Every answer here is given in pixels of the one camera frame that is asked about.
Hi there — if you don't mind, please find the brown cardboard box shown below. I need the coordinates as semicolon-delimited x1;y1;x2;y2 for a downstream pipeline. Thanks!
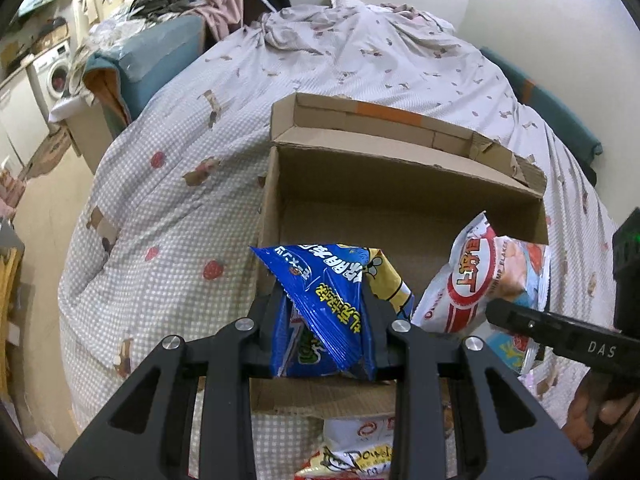
250;92;551;421

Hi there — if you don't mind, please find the white red snack packet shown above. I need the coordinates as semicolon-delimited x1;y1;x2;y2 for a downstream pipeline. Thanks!
411;211;551;336

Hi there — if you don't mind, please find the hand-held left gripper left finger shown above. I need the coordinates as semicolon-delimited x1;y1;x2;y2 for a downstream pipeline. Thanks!
57;280;288;480

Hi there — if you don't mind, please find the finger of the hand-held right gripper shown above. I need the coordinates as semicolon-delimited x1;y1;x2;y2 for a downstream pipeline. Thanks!
485;299;576;356

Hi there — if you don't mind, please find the grey metal bracket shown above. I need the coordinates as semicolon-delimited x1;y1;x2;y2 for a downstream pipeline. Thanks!
0;220;26;261

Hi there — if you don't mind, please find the teal folded cushion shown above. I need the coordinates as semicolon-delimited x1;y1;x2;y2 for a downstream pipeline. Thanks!
82;15;206;126

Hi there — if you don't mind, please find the white cabinet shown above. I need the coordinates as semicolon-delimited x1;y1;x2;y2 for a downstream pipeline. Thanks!
0;67;51;166

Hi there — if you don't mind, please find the teal mattress edge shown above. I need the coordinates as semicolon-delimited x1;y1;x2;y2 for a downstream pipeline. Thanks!
480;47;603;186

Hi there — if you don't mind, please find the white washing machine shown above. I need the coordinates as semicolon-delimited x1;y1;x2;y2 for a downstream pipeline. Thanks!
30;42;76;116

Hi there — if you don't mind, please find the clear plastic bag pile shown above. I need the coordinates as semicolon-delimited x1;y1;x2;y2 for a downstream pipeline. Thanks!
67;20;133;96

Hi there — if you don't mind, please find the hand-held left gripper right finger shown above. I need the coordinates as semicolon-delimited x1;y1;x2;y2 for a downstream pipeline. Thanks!
360;282;588;480

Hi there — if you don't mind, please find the brown doormat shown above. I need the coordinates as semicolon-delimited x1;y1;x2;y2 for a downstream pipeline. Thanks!
25;127;73;181

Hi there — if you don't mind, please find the person's right hand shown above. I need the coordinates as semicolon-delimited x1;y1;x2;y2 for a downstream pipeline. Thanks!
562;372;638;456

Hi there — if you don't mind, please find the checked printed quilt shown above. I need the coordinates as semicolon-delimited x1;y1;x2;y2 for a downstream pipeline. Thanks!
57;0;623;480

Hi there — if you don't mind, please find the white yellow cartoon snack packet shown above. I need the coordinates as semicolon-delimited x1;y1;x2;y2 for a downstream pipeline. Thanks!
292;412;398;480

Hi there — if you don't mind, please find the yellow wooden frame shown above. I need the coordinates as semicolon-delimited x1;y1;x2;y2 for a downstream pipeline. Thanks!
0;247;23;396

